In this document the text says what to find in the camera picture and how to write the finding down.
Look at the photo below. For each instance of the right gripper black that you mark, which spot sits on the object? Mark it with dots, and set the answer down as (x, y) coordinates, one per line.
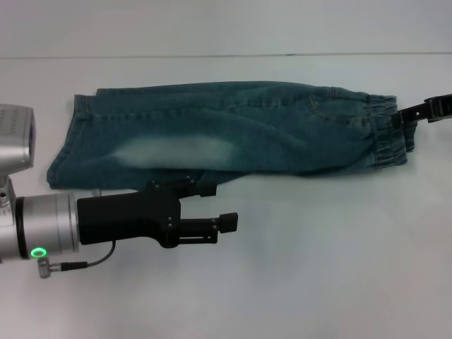
(449, 106)

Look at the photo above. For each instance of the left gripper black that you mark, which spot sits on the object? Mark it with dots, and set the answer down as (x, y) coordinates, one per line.
(123, 219)

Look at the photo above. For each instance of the blue denim shorts with print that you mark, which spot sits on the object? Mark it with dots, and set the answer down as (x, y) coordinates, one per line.
(229, 134)

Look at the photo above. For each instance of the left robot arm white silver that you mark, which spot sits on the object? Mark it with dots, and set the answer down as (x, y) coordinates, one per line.
(46, 226)

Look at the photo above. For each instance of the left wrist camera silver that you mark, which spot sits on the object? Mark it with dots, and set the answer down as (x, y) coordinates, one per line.
(14, 155)

